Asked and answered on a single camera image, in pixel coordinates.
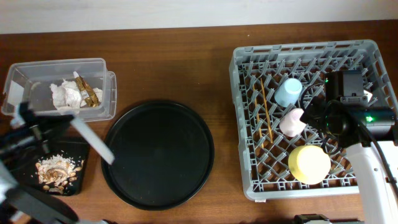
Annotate gold foil wrapper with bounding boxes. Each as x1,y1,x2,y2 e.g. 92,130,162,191
73,72,100,107

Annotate clear plastic waste bin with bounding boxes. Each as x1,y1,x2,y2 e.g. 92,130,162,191
1,58,117,122

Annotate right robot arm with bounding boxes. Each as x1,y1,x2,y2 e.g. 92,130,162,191
301,70,397,223

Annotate light blue cup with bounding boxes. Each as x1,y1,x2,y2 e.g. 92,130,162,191
274,78,302,107

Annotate wooden chopstick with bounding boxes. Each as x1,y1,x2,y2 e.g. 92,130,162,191
260,79,274,144
252,84,264,148

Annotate round black serving tray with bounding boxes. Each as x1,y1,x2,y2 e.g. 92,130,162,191
101,100,215,210

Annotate black rectangular tray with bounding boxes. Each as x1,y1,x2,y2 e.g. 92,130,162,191
11,138,90,189

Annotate grey dishwasher rack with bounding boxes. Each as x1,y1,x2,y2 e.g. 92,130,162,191
229,40,397,202

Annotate pink cup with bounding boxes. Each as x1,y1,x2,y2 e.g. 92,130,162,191
279,108,306,137

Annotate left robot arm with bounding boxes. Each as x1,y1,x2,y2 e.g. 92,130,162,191
1,101,115,223

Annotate white tissue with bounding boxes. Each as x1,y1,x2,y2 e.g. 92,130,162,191
50,80,87,110

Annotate food scraps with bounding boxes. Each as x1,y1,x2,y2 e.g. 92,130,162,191
30,151,85,196

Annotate grey plate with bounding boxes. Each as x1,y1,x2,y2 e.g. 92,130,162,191
70,117,115,165

